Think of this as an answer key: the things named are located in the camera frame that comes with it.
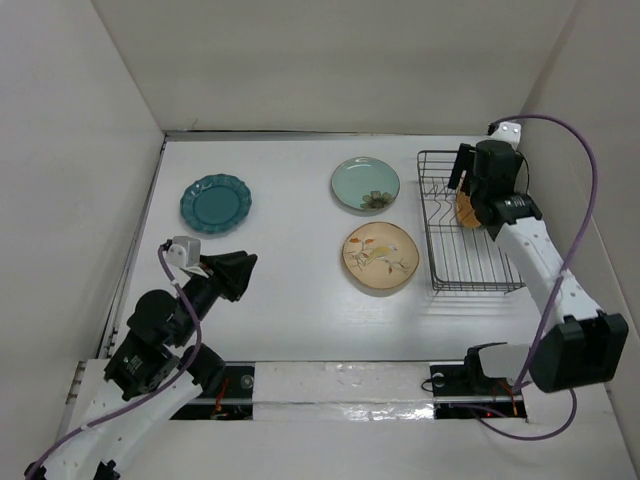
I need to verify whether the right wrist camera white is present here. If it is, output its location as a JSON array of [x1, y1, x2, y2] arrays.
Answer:
[[487, 121, 522, 150]]

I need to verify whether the black wire dish rack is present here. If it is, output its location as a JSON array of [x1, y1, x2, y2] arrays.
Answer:
[[416, 150, 525, 294]]

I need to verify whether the beige bird plate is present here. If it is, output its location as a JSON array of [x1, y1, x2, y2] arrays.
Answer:
[[341, 221, 420, 293]]

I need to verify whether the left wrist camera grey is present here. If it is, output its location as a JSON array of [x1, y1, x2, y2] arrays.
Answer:
[[166, 236, 201, 269]]

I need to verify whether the grey tree plate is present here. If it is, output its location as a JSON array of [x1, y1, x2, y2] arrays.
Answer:
[[515, 150, 530, 194]]

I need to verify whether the orange woven plate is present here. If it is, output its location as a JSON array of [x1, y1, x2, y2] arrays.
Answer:
[[455, 189, 482, 229]]

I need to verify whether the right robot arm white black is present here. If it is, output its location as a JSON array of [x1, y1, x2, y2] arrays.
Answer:
[[448, 140, 629, 393]]

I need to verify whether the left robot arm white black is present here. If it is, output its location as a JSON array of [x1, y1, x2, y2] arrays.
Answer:
[[24, 237, 258, 479]]

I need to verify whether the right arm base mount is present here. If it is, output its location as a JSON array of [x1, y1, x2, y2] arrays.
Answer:
[[421, 362, 527, 420]]

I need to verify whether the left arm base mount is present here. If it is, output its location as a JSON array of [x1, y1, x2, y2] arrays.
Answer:
[[171, 363, 255, 421]]

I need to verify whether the light blue flower plate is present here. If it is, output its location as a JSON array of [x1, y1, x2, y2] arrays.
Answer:
[[330, 157, 401, 212]]

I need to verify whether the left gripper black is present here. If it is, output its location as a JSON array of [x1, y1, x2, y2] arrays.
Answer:
[[174, 249, 257, 345]]

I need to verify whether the dark teal scalloped plate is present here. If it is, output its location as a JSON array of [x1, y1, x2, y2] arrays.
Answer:
[[179, 174, 252, 235]]

